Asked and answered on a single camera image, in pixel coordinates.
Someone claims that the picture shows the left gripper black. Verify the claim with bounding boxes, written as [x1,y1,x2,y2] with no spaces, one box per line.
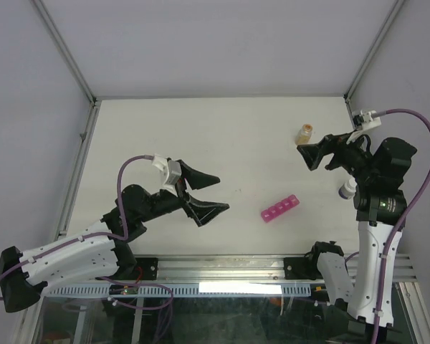
[139,161,229,226]

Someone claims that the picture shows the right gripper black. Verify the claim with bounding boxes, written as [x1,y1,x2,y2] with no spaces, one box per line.
[297,128,378,183]

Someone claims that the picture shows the clear bottle yellow capsules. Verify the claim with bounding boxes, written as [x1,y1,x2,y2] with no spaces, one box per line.
[295,124,312,145]

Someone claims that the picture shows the pink weekly pill organizer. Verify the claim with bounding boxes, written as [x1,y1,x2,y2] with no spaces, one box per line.
[260,195,300,223]

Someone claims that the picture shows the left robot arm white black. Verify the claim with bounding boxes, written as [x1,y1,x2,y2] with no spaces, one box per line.
[0,155,229,313]

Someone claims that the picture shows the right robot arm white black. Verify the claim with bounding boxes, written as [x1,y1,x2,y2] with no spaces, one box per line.
[297,133,416,334]

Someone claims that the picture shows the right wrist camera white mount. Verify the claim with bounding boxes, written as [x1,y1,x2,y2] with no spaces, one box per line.
[346,110,381,144]

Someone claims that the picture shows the aluminium mounting rail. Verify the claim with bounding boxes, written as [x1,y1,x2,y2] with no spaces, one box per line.
[57,252,415,287]

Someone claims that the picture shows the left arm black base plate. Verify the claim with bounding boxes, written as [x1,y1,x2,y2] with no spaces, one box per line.
[95,255,159,281]

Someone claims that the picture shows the grey slotted cable duct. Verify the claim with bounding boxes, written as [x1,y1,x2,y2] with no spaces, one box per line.
[49,282,311,298]

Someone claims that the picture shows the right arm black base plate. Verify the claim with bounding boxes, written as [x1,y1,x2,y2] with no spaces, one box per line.
[283,255,349,281]

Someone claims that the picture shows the right aluminium frame post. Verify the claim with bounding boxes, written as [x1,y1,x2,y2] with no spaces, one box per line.
[343,0,408,103]

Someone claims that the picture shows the aluminium frame post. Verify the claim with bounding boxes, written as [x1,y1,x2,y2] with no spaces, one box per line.
[343,0,408,103]
[32,0,97,105]

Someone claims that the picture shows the left aluminium frame post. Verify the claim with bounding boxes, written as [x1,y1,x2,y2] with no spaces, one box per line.
[32,0,97,105]

